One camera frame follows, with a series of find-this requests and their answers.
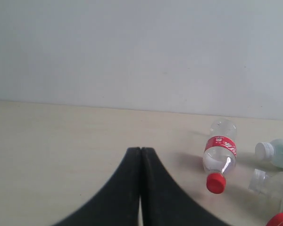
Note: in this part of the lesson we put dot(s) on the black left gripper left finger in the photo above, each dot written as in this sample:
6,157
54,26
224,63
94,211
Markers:
117,202

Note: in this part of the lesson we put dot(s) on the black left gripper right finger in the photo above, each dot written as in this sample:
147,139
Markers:
164,202

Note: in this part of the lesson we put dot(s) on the clear tea bottle illustrated label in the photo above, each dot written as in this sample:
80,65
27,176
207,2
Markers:
267,185

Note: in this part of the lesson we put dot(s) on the yellow Nutri-Express bottle red cap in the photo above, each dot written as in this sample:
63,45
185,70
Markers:
276,220

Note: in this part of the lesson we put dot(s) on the clear cola bottle red label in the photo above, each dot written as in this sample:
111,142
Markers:
219,157

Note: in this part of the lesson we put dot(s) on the white bottle green label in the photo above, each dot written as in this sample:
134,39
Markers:
271,152

